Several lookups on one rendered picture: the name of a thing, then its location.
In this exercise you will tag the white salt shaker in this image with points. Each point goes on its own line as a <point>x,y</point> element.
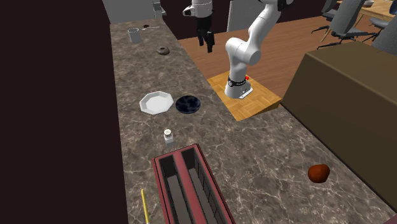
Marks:
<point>168,138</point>

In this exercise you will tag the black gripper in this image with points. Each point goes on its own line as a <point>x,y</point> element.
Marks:
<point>204,23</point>

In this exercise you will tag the grey box-shaped furniture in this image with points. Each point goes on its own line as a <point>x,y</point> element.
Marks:
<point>130,11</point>

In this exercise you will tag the grey office chair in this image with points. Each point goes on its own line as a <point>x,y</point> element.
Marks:
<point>347,21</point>
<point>386,37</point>
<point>328,14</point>

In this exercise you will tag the grey cup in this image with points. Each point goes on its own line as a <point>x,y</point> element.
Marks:
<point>134,35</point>

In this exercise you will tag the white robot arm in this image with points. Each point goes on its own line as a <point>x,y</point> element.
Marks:
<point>238,51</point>

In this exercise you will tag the yellow pencil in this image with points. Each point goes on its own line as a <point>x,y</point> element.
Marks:
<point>145,208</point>

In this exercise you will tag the dark blue round plate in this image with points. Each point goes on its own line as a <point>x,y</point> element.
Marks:
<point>188,104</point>

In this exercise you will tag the large brown cabinet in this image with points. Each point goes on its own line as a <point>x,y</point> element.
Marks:
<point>350,102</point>

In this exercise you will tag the wooden dining table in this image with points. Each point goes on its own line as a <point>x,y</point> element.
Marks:
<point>377,11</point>

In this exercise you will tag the small silver spoon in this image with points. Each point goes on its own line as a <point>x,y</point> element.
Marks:
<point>146,27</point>

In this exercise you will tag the red toaster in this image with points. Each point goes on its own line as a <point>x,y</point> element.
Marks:
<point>189,186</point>

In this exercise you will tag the red-brown apple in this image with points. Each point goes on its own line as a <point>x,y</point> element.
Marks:
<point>318,173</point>

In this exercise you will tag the wood-patterned robot stand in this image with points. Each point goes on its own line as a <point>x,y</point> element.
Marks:
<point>248,105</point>

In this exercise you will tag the white octagonal plate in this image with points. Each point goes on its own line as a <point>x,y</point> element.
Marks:
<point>156,103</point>

